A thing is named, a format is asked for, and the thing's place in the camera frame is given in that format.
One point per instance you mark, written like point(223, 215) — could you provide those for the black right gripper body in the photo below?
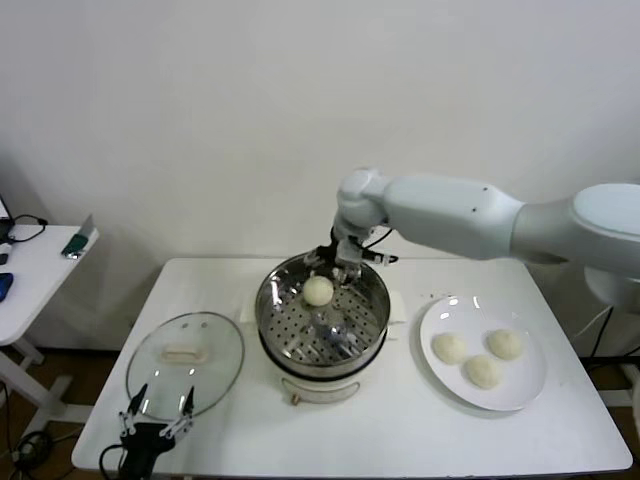
point(335, 250)

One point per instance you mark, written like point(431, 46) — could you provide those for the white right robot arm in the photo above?
point(450, 220)

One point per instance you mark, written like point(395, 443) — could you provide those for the stainless steel steamer basket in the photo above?
point(320, 335)

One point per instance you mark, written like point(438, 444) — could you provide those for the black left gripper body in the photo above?
point(142, 445)

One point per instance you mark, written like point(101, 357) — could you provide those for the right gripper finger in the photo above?
point(315, 259)
point(350, 277)

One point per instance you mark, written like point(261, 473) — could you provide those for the white electric cooker base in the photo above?
point(320, 385)

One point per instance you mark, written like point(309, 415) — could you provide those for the white table base frame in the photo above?
point(620, 397)

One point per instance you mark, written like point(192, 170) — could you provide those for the dark laptop edge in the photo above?
point(4, 210)

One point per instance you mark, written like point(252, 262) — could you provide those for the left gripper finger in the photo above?
point(186, 410)
point(132, 412)

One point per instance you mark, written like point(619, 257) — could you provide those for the white steamed baozi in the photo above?
point(481, 371)
point(317, 291)
point(505, 344)
point(449, 347)

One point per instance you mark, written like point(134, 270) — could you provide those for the white side table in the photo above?
point(35, 280)

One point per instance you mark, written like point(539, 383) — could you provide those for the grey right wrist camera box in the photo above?
point(351, 251)

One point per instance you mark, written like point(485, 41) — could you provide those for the white round plate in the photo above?
point(515, 390)

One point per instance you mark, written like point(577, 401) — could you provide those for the blue object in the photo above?
point(5, 287)

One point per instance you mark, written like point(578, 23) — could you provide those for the white floor power strip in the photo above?
point(17, 455)

